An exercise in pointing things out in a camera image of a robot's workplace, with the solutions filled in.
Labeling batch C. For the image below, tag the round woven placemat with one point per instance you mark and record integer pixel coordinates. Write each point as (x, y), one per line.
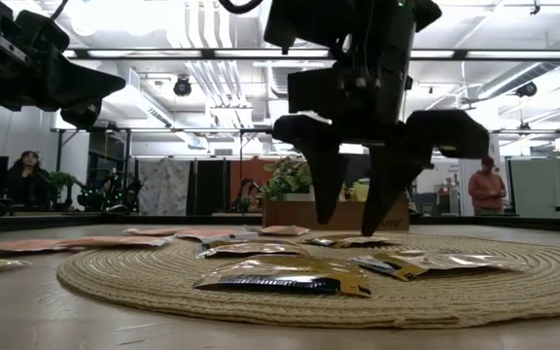
(163, 291)

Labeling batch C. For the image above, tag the small background potted plant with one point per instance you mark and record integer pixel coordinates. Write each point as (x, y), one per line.
(61, 182)

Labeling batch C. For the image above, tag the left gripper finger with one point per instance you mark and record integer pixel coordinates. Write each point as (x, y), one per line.
(81, 114)
(71, 68)

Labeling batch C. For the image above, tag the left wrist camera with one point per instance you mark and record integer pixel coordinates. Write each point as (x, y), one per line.
(10, 47)

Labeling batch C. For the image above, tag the brown wooden compartment box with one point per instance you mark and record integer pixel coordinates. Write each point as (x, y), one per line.
(290, 216)

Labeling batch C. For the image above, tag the white ceiling air duct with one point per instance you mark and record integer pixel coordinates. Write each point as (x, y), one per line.
(275, 73)

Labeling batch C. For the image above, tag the orange tea bag packet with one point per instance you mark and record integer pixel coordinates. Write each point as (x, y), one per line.
(282, 230)
(207, 235)
(27, 245)
(153, 232)
(119, 241)

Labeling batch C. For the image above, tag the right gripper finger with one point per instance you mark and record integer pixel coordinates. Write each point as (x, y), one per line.
(392, 170)
(326, 165)

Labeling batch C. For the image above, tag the grey patterned curtain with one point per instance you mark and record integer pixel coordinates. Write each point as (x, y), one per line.
(165, 185)

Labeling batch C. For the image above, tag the person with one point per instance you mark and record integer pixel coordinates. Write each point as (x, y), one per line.
(27, 182)
(486, 189)

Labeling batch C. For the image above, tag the orange partition panel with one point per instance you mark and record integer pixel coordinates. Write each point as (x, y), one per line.
(248, 172)

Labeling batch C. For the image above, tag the black overhead beam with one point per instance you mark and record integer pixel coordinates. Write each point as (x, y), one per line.
(163, 54)

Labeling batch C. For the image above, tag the black ceiling spotlight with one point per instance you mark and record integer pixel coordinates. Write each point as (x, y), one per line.
(527, 89)
(183, 86)

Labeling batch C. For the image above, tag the green plant in white pot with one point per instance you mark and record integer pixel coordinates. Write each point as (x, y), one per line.
(285, 180)

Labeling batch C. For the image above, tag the background black robot arm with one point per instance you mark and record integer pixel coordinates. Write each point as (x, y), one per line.
(110, 194)

